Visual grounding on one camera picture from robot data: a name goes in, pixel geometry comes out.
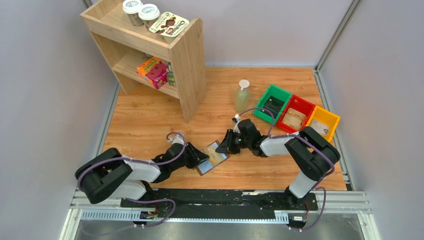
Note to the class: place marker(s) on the silver card in yellow bin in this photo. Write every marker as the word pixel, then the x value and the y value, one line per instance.
pixel 320 127

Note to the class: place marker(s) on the wooden shelf unit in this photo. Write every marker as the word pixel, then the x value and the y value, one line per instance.
pixel 125 46

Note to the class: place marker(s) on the red plastic bin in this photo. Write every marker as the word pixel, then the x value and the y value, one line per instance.
pixel 299 104

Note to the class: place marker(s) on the black card in green bin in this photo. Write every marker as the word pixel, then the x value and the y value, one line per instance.
pixel 272 107

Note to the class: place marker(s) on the Chobani yogurt package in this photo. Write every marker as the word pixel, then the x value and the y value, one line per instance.
pixel 169 25

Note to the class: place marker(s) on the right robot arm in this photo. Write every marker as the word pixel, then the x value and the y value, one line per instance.
pixel 313 154

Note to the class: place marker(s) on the green plastic bin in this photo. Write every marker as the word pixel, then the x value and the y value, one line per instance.
pixel 277 92

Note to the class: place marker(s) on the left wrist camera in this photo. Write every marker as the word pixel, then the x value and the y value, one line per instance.
pixel 176 139

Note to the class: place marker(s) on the white lidded cup right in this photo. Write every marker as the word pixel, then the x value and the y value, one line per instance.
pixel 149 14

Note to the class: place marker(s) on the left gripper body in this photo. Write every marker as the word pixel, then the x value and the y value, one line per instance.
pixel 191 155

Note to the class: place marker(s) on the gold card in red bin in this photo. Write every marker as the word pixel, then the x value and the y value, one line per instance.
pixel 295 113

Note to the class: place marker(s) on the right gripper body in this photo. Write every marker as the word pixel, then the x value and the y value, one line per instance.
pixel 230 141

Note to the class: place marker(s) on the green soap bottle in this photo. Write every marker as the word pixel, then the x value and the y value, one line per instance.
pixel 242 95

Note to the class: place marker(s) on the yellow plastic bin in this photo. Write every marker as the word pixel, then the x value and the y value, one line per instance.
pixel 326 117

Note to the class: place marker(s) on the orange snack box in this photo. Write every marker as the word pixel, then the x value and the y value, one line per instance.
pixel 150 69

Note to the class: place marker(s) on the brown leather card holder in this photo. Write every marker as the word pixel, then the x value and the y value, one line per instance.
pixel 206 167

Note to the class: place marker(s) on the white lidded cup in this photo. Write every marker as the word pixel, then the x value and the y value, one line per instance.
pixel 149 14
pixel 132 8

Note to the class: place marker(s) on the white lidded cup left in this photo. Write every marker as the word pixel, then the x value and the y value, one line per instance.
pixel 132 8

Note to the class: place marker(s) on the pink snack box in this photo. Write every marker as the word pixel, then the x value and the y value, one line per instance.
pixel 161 80

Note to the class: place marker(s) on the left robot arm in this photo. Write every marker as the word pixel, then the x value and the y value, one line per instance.
pixel 113 175

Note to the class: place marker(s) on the green box on shelf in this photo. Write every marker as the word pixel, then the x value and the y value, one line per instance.
pixel 170 75

